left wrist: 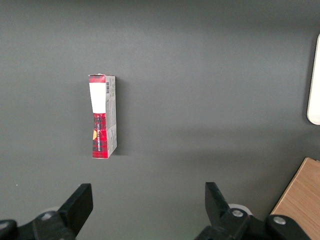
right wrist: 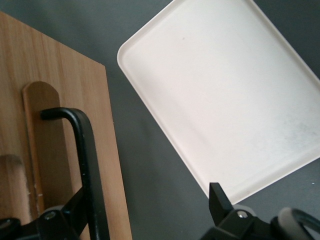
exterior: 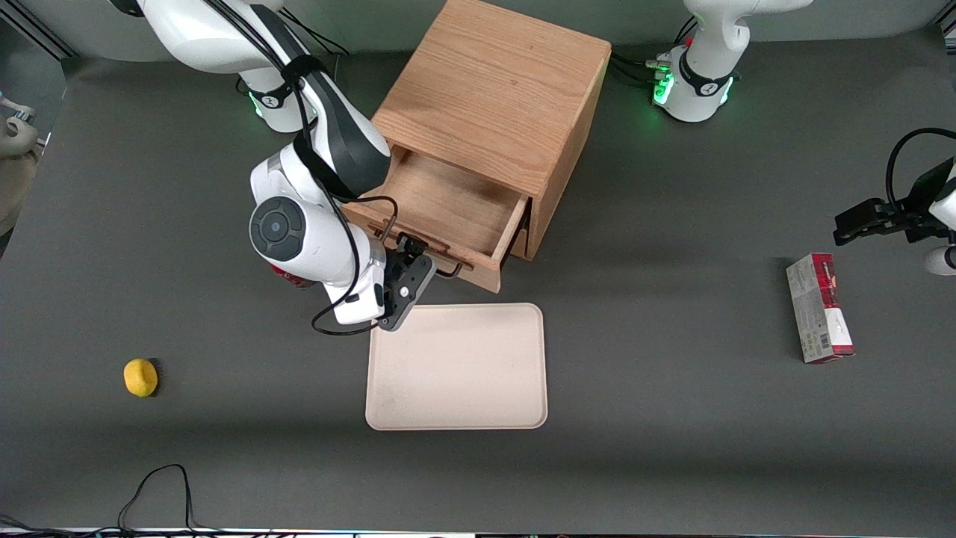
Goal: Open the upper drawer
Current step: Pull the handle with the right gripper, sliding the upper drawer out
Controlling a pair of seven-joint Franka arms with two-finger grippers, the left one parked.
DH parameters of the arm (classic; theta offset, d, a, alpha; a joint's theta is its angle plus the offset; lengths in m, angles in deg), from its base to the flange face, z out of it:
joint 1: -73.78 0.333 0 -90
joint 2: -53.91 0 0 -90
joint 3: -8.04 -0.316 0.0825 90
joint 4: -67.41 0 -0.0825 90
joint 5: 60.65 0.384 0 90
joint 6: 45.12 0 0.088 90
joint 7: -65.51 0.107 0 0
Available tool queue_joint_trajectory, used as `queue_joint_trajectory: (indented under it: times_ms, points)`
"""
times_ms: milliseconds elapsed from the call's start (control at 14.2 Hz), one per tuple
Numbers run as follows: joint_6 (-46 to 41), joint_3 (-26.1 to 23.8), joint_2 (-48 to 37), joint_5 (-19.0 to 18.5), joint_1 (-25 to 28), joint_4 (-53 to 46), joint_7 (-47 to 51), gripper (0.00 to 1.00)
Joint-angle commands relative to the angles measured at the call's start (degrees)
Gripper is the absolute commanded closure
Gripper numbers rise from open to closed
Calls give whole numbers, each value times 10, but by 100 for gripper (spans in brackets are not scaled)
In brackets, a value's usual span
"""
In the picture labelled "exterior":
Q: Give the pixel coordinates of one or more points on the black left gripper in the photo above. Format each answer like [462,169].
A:
[913,214]

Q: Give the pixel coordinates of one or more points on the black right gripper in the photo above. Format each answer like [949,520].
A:
[396,262]

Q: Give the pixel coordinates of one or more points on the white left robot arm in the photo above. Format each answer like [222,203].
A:
[706,82]

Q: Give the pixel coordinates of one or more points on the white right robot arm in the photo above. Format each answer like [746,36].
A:
[299,232]

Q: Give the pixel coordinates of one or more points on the wooden drawer cabinet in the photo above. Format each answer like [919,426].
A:
[508,82]

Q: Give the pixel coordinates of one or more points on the red plaid cardboard box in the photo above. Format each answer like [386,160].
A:
[818,314]

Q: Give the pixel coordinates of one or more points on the red soda bottle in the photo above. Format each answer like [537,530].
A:
[295,280]

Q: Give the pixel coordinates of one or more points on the cream rectangular tray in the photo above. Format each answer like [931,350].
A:
[455,366]

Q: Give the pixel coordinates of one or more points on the yellow lemon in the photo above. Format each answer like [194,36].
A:
[140,377]

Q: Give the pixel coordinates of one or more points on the beige rounded stand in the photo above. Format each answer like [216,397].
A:
[15,187]

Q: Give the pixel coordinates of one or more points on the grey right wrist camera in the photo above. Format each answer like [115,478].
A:
[409,291]

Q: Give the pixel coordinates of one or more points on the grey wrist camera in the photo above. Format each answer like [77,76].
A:
[939,261]
[409,291]

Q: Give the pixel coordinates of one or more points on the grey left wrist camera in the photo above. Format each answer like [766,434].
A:
[939,261]

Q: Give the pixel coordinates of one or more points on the dark metal frame rail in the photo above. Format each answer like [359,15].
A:
[37,33]

